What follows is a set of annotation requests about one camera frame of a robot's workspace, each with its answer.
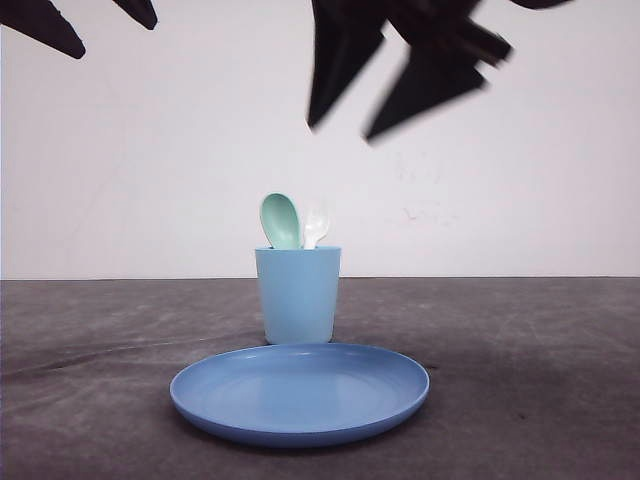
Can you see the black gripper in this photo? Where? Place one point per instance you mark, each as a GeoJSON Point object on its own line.
{"type": "Point", "coordinates": [446, 46]}

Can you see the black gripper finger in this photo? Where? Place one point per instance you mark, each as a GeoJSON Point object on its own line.
{"type": "Point", "coordinates": [142, 11]}
{"type": "Point", "coordinates": [43, 22]}

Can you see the white plastic fork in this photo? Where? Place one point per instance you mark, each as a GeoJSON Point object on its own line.
{"type": "Point", "coordinates": [316, 227]}

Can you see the mint green plastic spoon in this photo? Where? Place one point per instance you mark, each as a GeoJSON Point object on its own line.
{"type": "Point", "coordinates": [280, 222]}

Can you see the light blue plastic cup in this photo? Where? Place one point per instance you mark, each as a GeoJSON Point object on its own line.
{"type": "Point", "coordinates": [298, 293]}

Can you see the blue plastic plate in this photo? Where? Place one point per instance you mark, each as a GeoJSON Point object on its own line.
{"type": "Point", "coordinates": [300, 395]}

